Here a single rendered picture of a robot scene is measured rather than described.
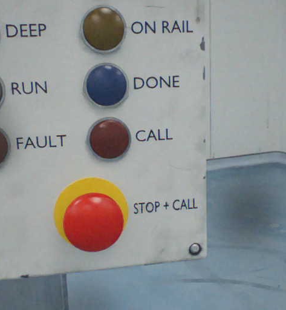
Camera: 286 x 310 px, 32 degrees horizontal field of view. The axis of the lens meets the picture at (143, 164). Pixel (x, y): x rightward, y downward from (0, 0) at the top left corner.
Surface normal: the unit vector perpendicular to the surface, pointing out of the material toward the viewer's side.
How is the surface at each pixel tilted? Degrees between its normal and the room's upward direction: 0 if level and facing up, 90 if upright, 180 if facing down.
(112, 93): 93
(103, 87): 91
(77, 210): 72
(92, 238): 95
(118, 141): 91
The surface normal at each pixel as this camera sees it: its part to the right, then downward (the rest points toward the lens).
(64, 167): 0.18, 0.21
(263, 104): 0.38, 0.18
